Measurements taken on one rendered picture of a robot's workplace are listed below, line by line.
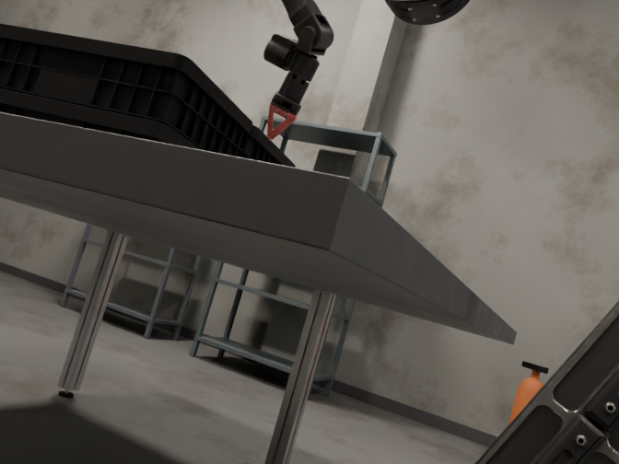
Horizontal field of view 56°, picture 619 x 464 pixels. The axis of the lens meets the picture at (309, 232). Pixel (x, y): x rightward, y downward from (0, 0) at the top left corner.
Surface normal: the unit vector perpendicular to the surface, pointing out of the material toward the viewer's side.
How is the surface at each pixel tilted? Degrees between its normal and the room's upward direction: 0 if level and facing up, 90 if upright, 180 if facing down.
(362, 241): 90
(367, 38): 90
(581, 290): 90
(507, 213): 90
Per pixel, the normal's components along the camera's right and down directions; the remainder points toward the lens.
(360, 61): -0.38, -0.21
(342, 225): 0.88, 0.21
